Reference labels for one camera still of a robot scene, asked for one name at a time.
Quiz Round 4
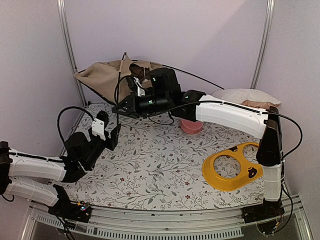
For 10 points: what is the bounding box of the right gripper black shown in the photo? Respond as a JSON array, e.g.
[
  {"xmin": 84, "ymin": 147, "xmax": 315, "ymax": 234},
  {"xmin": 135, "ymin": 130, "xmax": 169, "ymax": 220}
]
[{"xmin": 113, "ymin": 90, "xmax": 171, "ymax": 118}]

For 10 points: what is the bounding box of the beige fabric pet tent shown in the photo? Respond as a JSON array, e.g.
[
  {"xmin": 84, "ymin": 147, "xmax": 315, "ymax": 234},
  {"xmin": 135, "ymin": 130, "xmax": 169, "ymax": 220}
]
[{"xmin": 74, "ymin": 52, "xmax": 163, "ymax": 104}]

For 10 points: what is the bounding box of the black flexible tent pole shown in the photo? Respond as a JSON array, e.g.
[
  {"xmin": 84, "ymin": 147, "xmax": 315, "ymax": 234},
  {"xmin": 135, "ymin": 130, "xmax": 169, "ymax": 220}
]
[{"xmin": 149, "ymin": 61, "xmax": 225, "ymax": 90}]

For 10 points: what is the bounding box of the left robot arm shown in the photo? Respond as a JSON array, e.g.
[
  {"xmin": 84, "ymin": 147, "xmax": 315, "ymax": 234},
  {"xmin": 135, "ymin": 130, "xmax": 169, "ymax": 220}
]
[{"xmin": 0, "ymin": 110, "xmax": 122, "ymax": 217}]

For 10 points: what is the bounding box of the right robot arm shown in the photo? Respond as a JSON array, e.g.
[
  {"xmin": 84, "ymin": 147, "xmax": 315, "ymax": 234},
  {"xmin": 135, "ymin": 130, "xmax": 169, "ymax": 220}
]
[{"xmin": 112, "ymin": 67, "xmax": 283, "ymax": 218}]

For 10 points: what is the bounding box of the pink round pet bowl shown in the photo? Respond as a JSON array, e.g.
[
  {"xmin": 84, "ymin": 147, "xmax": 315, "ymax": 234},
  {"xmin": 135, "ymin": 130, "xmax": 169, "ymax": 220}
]
[{"xmin": 180, "ymin": 119, "xmax": 204, "ymax": 135}]

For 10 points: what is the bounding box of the floral table mat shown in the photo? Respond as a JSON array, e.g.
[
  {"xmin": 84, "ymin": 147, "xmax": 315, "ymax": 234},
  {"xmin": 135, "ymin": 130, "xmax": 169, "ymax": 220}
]
[{"xmin": 63, "ymin": 113, "xmax": 264, "ymax": 211}]

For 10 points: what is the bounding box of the white and brown pillow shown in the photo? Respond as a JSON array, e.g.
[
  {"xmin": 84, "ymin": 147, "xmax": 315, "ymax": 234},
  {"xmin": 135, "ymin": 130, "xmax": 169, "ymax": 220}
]
[{"xmin": 212, "ymin": 88, "xmax": 281, "ymax": 110}]

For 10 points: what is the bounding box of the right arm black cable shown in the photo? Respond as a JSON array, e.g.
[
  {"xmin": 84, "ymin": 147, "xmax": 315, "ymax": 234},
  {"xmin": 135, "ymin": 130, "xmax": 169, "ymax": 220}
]
[{"xmin": 113, "ymin": 74, "xmax": 304, "ymax": 161}]

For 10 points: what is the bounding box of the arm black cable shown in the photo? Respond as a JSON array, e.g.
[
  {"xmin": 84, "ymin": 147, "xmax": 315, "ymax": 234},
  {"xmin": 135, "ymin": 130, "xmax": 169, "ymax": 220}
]
[
  {"xmin": 57, "ymin": 106, "xmax": 95, "ymax": 148},
  {"xmin": 113, "ymin": 74, "xmax": 304, "ymax": 161}
]

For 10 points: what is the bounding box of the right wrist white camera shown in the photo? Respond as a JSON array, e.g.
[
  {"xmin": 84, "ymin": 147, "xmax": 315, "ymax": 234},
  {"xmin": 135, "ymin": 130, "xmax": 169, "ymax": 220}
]
[{"xmin": 133, "ymin": 77, "xmax": 146, "ymax": 97}]

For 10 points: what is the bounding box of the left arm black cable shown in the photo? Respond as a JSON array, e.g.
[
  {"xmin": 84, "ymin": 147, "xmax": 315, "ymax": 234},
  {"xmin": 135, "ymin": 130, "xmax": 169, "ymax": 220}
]
[{"xmin": 57, "ymin": 106, "xmax": 95, "ymax": 148}]

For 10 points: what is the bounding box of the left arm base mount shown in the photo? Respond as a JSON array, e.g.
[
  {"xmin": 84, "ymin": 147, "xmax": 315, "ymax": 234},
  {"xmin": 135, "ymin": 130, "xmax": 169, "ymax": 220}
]
[{"xmin": 48, "ymin": 184, "xmax": 92, "ymax": 223}]

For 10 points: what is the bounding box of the left aluminium frame post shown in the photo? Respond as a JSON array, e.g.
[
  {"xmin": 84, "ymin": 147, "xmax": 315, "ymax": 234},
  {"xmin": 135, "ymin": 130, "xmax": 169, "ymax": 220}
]
[{"xmin": 56, "ymin": 0, "xmax": 87, "ymax": 106}]

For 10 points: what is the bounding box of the aluminium frame post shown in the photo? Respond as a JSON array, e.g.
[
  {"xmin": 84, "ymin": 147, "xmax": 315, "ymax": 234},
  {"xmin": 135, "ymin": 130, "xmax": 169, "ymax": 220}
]
[
  {"xmin": 56, "ymin": 0, "xmax": 87, "ymax": 106},
  {"xmin": 250, "ymin": 0, "xmax": 276, "ymax": 89}
]

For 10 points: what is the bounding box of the metal base rail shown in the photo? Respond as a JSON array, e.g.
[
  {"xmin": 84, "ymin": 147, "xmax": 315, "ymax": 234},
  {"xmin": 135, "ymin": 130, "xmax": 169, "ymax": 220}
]
[{"xmin": 21, "ymin": 195, "xmax": 318, "ymax": 240}]

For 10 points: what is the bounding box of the right aluminium frame post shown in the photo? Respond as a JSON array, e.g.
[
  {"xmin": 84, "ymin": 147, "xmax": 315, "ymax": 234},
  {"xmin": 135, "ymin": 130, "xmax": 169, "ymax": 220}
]
[{"xmin": 250, "ymin": 0, "xmax": 276, "ymax": 89}]

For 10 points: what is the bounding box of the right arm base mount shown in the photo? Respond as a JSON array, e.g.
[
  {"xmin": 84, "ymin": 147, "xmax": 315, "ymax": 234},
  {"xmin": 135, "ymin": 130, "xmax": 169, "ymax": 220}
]
[{"xmin": 241, "ymin": 199, "xmax": 285, "ymax": 235}]

